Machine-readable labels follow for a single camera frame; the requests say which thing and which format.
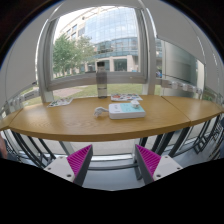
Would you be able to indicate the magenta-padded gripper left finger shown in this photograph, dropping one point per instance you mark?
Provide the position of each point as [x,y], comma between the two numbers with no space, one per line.
[60,166]

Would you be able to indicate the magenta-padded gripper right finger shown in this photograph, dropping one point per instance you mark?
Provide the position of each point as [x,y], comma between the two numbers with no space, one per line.
[165,166]

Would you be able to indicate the small colourful sticker sheet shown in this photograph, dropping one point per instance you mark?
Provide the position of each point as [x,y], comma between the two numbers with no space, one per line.
[60,102]

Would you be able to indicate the white and teal power strip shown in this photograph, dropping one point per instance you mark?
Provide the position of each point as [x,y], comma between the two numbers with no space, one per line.
[125,112]

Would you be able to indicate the clear bottle with dark cap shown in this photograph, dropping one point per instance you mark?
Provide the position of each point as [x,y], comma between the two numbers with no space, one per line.
[101,83]

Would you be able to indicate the short grey outlet rail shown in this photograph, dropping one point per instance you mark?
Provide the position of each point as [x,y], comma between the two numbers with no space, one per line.
[23,98]

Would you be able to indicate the long grey outlet rail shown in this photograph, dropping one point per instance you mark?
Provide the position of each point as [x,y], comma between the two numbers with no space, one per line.
[183,86]

